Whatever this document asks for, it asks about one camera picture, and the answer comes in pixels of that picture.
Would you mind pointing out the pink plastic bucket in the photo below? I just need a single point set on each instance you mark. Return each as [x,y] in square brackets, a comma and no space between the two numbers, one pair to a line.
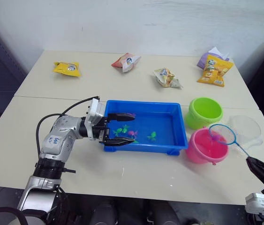
[204,152]

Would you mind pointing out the pink toy fish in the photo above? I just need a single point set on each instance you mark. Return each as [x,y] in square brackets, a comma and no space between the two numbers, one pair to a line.
[133,133]

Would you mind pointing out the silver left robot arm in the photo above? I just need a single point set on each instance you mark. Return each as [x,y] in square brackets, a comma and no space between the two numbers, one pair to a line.
[59,131]

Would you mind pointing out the yellow snack bag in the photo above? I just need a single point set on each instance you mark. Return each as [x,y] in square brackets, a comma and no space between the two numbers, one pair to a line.
[67,68]

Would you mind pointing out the blue plastic tub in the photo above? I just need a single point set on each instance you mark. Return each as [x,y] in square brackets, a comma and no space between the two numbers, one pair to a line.
[164,126]

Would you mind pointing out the pale crumpled snack bag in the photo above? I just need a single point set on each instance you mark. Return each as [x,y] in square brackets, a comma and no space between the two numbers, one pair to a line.
[167,77]

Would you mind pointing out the dark rounded shape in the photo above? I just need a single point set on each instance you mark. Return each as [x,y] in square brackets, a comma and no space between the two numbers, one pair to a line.
[104,213]

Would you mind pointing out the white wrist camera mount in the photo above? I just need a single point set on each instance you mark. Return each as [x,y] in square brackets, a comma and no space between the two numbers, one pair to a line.
[260,202]
[94,112]

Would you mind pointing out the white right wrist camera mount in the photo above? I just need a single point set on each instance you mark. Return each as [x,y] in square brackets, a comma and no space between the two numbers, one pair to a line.
[260,202]

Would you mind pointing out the blue fishing net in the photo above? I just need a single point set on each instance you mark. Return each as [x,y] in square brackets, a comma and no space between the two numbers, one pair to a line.
[241,150]

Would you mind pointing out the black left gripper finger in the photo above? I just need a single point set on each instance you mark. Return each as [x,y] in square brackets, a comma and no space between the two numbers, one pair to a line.
[120,141]
[122,116]

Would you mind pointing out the green plastic bucket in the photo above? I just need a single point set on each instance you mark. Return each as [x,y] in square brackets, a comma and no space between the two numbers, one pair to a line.
[199,117]

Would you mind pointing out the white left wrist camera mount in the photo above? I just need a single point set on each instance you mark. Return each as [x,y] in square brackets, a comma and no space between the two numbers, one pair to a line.
[94,112]

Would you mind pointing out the purple snack bag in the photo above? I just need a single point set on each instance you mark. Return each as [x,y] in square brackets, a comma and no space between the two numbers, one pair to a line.
[203,60]

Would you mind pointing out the red and white snack bag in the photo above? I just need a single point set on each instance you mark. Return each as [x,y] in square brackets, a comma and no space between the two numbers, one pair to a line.
[125,61]

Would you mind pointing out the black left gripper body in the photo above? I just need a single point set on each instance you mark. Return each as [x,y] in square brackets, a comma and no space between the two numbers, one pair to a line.
[100,131]

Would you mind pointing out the orange chips bag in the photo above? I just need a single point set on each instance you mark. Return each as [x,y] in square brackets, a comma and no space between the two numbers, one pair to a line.
[215,71]

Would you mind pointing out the clear plastic cup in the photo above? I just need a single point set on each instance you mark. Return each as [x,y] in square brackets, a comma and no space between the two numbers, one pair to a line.
[251,126]

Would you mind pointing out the green toy fish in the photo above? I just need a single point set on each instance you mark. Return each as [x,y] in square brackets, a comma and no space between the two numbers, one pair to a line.
[122,129]
[152,136]

